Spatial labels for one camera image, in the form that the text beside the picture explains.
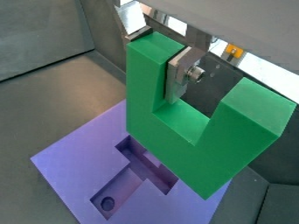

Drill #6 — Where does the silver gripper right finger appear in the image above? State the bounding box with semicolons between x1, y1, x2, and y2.
164;25;211;104

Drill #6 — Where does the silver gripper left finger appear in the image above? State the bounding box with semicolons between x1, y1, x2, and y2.
112;1;154;45

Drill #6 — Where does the green U-shaped block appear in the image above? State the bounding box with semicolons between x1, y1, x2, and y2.
126;32;295;199

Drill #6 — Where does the purple board with cross slot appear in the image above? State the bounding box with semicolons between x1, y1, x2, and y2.
32;101;229;224

